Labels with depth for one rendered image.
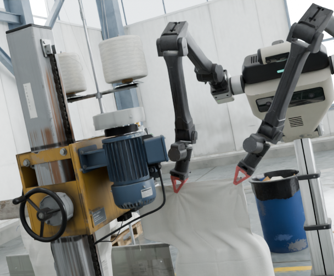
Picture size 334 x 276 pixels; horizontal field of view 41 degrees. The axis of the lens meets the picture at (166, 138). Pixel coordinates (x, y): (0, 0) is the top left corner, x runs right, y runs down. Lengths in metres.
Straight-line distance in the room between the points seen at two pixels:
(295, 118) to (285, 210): 1.90
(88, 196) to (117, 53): 0.52
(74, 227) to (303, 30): 1.01
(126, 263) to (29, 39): 1.33
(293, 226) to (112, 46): 2.78
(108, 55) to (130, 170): 0.43
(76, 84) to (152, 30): 8.86
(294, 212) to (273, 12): 6.46
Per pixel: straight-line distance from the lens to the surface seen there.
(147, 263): 2.40
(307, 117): 2.18
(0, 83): 7.55
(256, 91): 2.09
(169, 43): 1.68
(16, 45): 1.64
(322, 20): 1.60
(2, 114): 7.42
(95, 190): 1.62
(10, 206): 2.34
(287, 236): 4.06
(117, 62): 1.64
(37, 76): 1.58
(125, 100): 10.57
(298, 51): 1.60
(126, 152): 1.50
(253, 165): 1.74
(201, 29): 10.21
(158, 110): 10.51
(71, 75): 1.78
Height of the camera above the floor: 1.37
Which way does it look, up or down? 3 degrees down
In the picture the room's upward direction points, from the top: 11 degrees counter-clockwise
